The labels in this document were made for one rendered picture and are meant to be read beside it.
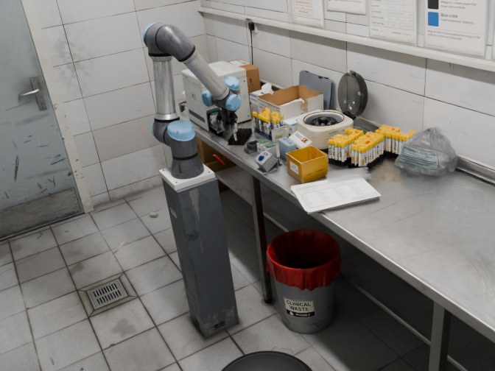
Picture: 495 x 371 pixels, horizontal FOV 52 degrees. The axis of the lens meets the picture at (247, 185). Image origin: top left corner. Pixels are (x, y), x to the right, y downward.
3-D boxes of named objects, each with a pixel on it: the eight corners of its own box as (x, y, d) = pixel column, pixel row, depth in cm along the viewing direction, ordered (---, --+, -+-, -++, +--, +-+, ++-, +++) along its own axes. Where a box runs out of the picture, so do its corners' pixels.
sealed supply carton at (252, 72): (212, 91, 349) (209, 64, 340) (243, 84, 356) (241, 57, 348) (228, 102, 323) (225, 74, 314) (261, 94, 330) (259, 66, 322)
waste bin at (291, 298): (260, 309, 278) (252, 242, 257) (314, 283, 292) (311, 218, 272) (299, 352, 248) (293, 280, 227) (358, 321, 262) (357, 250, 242)
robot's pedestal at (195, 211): (205, 339, 262) (177, 192, 222) (191, 317, 278) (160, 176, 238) (239, 323, 270) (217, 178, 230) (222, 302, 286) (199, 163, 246)
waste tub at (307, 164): (286, 173, 226) (285, 152, 221) (312, 165, 231) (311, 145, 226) (302, 185, 215) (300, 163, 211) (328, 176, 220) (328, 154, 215)
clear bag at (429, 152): (387, 165, 222) (388, 126, 214) (407, 151, 233) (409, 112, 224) (443, 180, 205) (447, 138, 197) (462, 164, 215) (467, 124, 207)
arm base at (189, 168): (174, 182, 224) (171, 161, 220) (169, 168, 237) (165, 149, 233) (207, 174, 228) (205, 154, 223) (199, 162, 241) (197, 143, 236)
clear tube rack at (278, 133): (253, 132, 274) (251, 119, 271) (268, 126, 278) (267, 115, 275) (272, 143, 258) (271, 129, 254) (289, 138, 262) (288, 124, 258)
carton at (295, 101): (258, 121, 288) (255, 95, 281) (300, 108, 299) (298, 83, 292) (281, 133, 268) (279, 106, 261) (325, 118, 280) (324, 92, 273)
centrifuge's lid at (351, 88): (338, 66, 251) (352, 65, 253) (334, 115, 261) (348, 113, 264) (361, 76, 233) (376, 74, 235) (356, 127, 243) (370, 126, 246)
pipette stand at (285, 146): (277, 159, 240) (275, 140, 236) (289, 155, 243) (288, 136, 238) (286, 166, 232) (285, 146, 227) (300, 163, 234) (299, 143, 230)
